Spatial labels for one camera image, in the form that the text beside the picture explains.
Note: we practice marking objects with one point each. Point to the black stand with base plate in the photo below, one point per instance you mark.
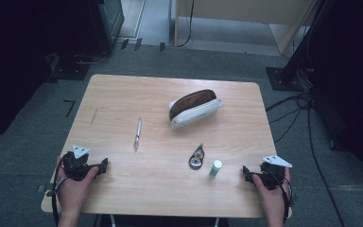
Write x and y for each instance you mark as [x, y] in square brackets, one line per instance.
[285, 77]

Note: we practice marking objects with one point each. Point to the green glue stick white cap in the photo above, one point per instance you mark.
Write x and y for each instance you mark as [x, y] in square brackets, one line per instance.
[215, 168]

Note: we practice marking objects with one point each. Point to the white and brown pencil case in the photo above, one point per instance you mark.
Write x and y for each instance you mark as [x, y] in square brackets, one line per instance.
[193, 108]

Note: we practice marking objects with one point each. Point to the dark curtain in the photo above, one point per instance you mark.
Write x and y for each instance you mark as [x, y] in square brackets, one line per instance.
[19, 63]

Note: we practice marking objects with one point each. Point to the person's left hand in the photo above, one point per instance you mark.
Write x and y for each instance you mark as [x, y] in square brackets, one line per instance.
[72, 194]

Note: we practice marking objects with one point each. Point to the black angled floor tape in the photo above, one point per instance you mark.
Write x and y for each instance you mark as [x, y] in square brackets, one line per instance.
[71, 105]

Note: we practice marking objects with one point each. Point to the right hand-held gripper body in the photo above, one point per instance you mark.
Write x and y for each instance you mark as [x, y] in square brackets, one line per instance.
[272, 176]

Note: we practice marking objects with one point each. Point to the black stand base plate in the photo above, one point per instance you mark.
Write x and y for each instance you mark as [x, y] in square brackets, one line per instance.
[71, 69]

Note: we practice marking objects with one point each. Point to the dark cabinet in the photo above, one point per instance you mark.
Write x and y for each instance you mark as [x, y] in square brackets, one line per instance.
[107, 22]

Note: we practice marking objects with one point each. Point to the grey tape strip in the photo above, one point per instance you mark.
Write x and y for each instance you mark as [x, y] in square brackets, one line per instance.
[41, 188]

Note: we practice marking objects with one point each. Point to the light wooden desk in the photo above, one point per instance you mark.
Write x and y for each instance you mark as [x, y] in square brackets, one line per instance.
[245, 11]

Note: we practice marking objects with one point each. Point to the silver pen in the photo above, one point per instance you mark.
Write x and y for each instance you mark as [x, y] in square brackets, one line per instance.
[138, 134]

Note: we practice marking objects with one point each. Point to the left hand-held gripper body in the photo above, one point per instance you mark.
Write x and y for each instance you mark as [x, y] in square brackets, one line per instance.
[75, 165]

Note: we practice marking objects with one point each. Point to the person's right hand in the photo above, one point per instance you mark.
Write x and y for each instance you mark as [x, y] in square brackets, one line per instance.
[274, 201]

